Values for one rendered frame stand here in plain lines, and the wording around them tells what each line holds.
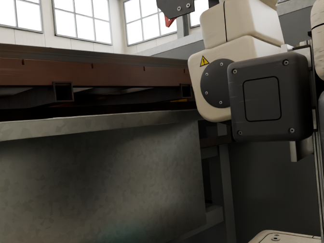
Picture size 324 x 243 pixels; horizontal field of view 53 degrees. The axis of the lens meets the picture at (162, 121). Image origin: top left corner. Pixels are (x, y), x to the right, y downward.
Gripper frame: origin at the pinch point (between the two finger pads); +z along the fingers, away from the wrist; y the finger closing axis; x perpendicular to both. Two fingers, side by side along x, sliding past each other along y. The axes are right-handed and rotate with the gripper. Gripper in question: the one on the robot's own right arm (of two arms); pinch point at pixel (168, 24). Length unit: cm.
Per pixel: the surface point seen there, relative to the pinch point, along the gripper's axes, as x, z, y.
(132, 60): 5.9, 13.0, 19.7
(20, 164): 19, 35, 60
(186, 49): -15.2, 8.6, -38.1
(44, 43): -865, 159, -499
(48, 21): -897, 93, -523
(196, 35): -11.4, 1.1, -37.0
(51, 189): 23, 40, 54
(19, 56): 2, 16, 54
